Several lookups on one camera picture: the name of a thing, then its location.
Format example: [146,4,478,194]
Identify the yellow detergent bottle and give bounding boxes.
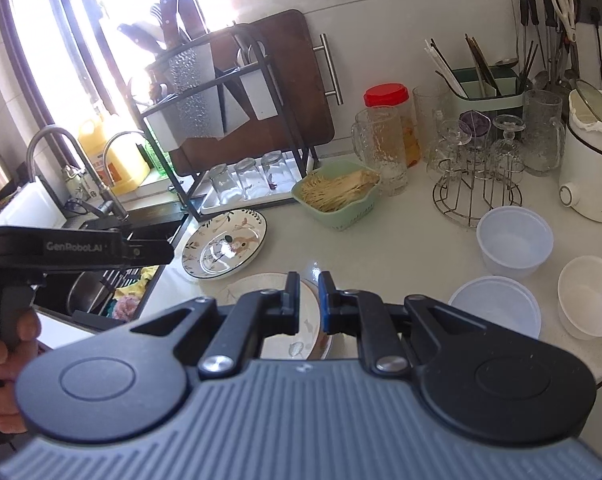
[77,114,152,196]

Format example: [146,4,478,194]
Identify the green bottle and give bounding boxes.
[145,137,176,179]

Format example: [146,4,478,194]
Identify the hanging dark-handled utensils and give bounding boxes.
[517,0,562,86]

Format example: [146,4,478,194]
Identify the black-rimmed floral plate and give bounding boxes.
[182,208,268,280]

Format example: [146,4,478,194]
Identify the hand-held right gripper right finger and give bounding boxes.
[318,271,487,375]

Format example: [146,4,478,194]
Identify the white chopsticks bundle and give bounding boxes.
[423,37,471,100]

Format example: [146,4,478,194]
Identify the steel kitchen sink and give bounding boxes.
[33,212,189,333]

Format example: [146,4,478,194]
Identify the tall textured glass mug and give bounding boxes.
[522,89,566,177]

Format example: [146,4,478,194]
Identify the wooden-handled knives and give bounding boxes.
[116,0,194,56]

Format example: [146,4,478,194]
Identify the black chopsticks bundle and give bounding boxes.
[518,41,540,93]

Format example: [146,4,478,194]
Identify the white-handled kitchen scissors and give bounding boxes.
[550,0,581,45]

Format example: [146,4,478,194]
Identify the textured clear knife holder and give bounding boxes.
[167,42,218,140]

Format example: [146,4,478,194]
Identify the white electric cooking pot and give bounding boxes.
[558,87,602,224]

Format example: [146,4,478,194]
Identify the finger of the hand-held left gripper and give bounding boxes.
[123,237,175,267]

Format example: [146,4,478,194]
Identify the white bowl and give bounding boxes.
[556,255,602,341]

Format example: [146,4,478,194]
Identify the brown wooden cutting board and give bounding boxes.
[170,8,344,177]

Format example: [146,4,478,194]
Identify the green basket of enoki mushrooms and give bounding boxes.
[291,160,383,234]

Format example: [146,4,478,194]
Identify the textured glass tumbler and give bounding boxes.
[412,85,454,161]

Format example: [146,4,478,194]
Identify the clear stemmed glass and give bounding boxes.
[431,116,476,173]
[490,114,527,167]

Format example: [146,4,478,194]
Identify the small steel faucet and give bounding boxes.
[102,129,146,161]

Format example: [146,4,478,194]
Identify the clear drinking glass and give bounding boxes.
[209,163,243,205]
[234,157,268,200]
[260,150,298,194]

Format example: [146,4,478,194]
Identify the wire glass rack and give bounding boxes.
[432,157,525,229]

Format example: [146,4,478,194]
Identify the yellow cloth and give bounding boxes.
[115,265,161,303]

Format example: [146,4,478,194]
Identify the black dish rack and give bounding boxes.
[140,22,323,222]

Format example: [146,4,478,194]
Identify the person's left hand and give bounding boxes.
[0,305,42,435]

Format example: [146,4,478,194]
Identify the upturned glasses on tray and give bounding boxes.
[200,157,323,217]

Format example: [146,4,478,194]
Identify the cream floral plate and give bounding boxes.
[301,279,335,361]
[215,272,323,361]

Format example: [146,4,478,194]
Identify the wooden chopsticks bundle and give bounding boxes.
[463,33,500,97]

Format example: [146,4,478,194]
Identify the purple stemmed glass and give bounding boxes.
[458,111,493,137]

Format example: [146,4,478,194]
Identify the red-lidded clear jar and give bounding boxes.
[363,83,423,167]

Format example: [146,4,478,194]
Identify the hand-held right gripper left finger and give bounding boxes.
[130,272,301,381]

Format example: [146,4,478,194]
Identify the white board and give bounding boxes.
[0,176,68,229]

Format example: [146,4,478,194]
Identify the steel kitchen faucet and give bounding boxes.
[25,124,130,222]

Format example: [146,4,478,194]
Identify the green utensil holder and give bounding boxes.
[452,66,533,128]

